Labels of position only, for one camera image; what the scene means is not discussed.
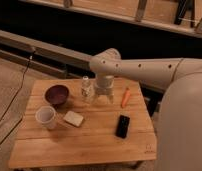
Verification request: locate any clear plastic bottle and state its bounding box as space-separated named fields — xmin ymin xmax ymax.
xmin=81 ymin=76 xmax=93 ymax=103

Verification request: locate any beige sponge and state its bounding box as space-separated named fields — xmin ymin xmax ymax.
xmin=63 ymin=111 xmax=84 ymax=127

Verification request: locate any wooden table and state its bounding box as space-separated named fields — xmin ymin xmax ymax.
xmin=9 ymin=78 xmax=156 ymax=169

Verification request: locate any dark red bowl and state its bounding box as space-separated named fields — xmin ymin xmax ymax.
xmin=44 ymin=85 xmax=69 ymax=106

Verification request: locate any black cable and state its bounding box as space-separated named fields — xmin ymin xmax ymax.
xmin=0 ymin=49 xmax=36 ymax=152

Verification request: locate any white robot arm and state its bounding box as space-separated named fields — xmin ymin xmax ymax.
xmin=89 ymin=51 xmax=202 ymax=171

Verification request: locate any white plastic cup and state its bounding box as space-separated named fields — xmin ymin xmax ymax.
xmin=35 ymin=106 xmax=56 ymax=130

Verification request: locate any orange carrot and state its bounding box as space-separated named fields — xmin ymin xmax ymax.
xmin=121 ymin=88 xmax=131 ymax=108

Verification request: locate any black eraser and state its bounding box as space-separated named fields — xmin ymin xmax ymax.
xmin=116 ymin=115 xmax=130 ymax=138

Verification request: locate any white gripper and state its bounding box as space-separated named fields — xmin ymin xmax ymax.
xmin=93 ymin=75 xmax=114 ymax=104

